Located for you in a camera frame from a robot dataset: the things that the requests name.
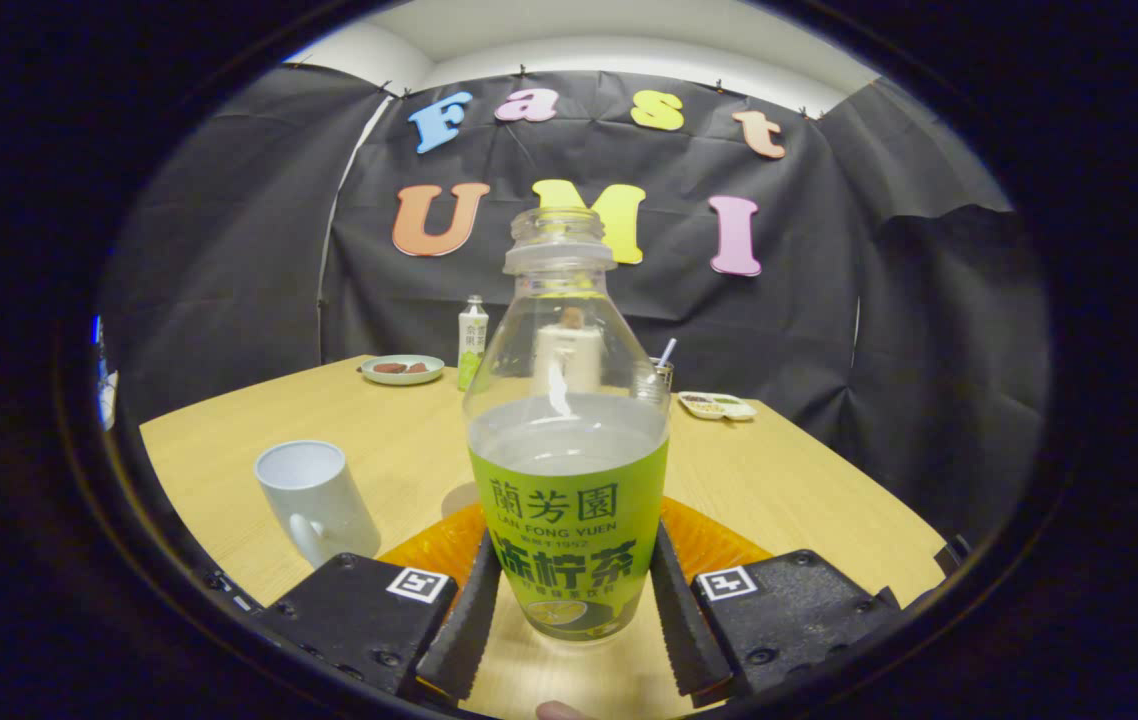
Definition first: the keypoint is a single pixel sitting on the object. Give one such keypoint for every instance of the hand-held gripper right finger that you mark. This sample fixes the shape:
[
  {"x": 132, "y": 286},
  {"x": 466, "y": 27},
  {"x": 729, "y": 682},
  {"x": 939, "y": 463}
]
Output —
[{"x": 681, "y": 630}]

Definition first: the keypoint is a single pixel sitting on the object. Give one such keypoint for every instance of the white cup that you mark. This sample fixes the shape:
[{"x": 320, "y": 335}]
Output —
[{"x": 314, "y": 490}]

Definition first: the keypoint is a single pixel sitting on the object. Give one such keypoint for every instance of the small white-capped green bottle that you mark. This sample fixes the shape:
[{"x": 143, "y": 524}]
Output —
[{"x": 472, "y": 345}]

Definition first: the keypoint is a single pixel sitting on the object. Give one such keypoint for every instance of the metal mesh holder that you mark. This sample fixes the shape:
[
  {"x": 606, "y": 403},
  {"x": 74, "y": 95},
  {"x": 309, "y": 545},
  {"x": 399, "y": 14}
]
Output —
[{"x": 667, "y": 375}]

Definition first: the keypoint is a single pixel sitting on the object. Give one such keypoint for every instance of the wooden table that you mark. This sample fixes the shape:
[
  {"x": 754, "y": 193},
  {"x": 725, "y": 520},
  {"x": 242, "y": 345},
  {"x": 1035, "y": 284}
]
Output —
[{"x": 809, "y": 490}]

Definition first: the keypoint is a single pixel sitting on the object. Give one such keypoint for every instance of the white divided snack tray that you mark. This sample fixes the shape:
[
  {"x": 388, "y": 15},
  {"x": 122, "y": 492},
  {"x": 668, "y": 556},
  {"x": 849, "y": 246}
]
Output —
[{"x": 717, "y": 406}]

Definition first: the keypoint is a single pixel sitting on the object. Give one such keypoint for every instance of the small black object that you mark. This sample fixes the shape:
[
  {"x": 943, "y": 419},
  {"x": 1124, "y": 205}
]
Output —
[{"x": 951, "y": 555}]

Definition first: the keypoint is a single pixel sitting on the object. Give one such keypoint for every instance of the white straw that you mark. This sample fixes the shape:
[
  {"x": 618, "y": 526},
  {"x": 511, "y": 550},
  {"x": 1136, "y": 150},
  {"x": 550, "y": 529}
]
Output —
[{"x": 667, "y": 350}]

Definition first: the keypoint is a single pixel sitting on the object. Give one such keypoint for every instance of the pale green plate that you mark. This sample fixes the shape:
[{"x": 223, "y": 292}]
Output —
[{"x": 401, "y": 377}]

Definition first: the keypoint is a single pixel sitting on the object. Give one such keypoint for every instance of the green label juice bottle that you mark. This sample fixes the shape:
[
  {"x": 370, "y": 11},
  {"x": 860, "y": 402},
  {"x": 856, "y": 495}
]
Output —
[{"x": 569, "y": 520}]

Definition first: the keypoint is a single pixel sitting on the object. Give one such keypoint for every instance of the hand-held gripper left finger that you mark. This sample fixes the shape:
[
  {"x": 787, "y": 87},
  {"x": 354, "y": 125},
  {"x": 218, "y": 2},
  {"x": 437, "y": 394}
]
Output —
[{"x": 464, "y": 630}]

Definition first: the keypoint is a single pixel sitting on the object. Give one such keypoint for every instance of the black backdrop cloth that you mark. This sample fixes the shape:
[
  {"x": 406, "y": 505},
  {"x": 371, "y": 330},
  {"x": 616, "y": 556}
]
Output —
[{"x": 929, "y": 350}]

